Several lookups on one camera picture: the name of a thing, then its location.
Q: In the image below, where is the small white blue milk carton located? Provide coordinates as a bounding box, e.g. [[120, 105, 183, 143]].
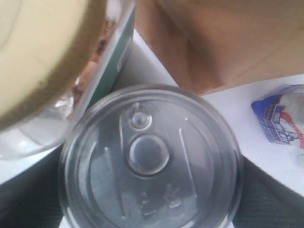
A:
[[251, 84, 304, 149]]

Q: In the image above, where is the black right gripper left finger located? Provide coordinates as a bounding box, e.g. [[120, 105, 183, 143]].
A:
[[0, 149, 63, 228]]

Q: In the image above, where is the glass jar silver lid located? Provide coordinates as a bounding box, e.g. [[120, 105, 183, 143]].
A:
[[58, 85, 244, 228]]

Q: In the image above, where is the clear jar yellow lid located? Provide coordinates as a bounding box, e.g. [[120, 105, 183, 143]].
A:
[[0, 0, 136, 160]]

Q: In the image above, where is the brown paper shopping bag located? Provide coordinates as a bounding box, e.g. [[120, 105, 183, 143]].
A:
[[135, 0, 304, 94]]

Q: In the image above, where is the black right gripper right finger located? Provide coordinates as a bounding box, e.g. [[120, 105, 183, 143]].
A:
[[234, 158, 304, 228]]

